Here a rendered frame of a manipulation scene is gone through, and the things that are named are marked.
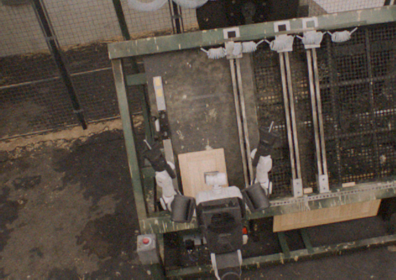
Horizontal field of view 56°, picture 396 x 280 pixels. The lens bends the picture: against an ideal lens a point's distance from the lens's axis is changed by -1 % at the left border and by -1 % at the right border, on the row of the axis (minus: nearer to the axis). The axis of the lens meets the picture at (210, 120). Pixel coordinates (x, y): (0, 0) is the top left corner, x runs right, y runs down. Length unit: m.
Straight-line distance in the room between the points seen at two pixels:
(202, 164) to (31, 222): 2.25
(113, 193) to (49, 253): 0.83
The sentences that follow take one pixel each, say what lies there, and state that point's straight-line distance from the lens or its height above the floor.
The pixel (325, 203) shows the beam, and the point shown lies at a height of 0.83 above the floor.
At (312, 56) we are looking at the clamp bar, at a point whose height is 1.72.
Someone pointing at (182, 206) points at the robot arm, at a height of 1.34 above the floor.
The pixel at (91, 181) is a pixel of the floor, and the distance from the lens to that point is 4.40.
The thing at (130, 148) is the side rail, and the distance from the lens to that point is 2.56.
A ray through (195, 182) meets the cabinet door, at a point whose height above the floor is 1.06.
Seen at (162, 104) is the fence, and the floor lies 1.56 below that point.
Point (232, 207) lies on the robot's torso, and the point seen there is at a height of 1.42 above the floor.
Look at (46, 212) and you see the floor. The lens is 4.31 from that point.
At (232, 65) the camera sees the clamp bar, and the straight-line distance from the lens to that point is 2.47.
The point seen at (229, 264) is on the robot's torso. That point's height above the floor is 1.07.
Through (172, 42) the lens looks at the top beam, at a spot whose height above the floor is 1.92.
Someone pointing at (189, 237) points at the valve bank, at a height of 0.74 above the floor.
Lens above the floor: 3.00
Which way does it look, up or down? 39 degrees down
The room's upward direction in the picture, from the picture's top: 6 degrees counter-clockwise
